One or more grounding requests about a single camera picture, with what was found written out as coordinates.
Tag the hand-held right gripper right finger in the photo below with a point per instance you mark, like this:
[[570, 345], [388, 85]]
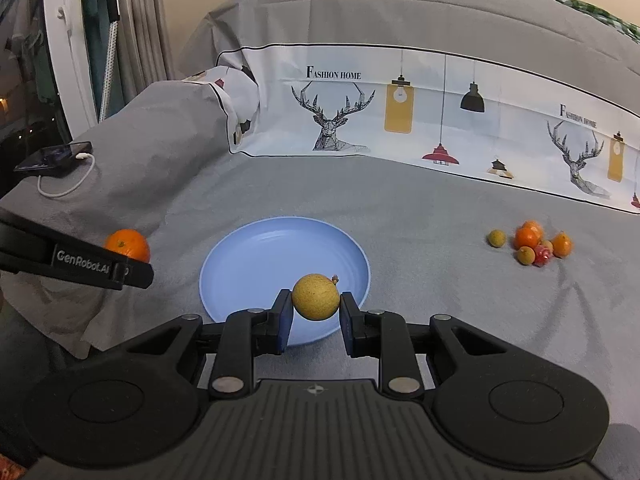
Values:
[[346, 322]]

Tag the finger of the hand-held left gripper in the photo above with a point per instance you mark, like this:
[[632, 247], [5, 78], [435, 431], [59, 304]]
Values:
[[139, 274]]

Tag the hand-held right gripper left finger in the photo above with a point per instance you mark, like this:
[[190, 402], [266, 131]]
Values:
[[285, 321]]

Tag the orange mandarin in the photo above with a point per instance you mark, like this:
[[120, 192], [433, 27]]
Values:
[[529, 234], [562, 245], [127, 242]]

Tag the yellow-brown longan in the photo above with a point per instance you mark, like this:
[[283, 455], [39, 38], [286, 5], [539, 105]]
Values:
[[315, 297], [496, 238], [525, 256]]

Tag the blue plate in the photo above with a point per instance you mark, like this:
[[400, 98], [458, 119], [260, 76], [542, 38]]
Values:
[[280, 250]]

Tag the black smartphone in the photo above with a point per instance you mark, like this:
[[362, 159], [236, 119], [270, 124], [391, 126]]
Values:
[[50, 160]]

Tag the grey pillow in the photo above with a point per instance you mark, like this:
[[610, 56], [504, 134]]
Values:
[[165, 115]]

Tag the small red fruit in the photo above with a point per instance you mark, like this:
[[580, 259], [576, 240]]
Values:
[[542, 257]]

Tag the grey curtain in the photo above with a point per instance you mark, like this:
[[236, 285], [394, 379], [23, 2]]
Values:
[[145, 35]]

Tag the black and silver pole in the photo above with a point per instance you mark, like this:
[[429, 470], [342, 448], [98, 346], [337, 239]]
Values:
[[111, 5]]

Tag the grey printed duvet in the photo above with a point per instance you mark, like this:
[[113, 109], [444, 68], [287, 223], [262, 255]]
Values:
[[450, 25]]

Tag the white window frame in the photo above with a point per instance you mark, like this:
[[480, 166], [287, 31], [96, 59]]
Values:
[[65, 60]]

